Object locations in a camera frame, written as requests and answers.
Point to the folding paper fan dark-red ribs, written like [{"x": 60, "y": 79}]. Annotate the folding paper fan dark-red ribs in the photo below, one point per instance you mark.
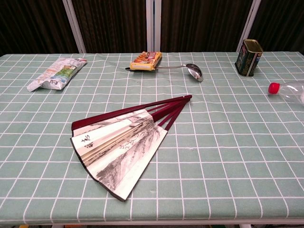
[{"x": 123, "y": 140}]

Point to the yellow orange noodle packet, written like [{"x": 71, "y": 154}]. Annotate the yellow orange noodle packet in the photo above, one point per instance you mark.
[{"x": 145, "y": 60}]

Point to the stainless steel ladle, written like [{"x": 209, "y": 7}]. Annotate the stainless steel ladle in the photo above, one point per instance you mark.
[{"x": 195, "y": 71}]

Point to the green white checked tablecloth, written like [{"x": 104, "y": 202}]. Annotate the green white checked tablecloth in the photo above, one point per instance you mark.
[{"x": 213, "y": 154}]

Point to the white crumpled snack bag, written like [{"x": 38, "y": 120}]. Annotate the white crumpled snack bag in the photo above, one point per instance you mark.
[{"x": 57, "y": 73}]

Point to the dark green tin can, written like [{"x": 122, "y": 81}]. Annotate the dark green tin can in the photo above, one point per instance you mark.
[{"x": 248, "y": 59}]

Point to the clear plastic bottle red cap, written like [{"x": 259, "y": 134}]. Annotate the clear plastic bottle red cap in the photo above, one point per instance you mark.
[{"x": 291, "y": 91}]

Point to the white metal frame post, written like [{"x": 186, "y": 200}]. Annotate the white metal frame post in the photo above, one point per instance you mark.
[
  {"x": 153, "y": 25},
  {"x": 74, "y": 26},
  {"x": 248, "y": 23}
]

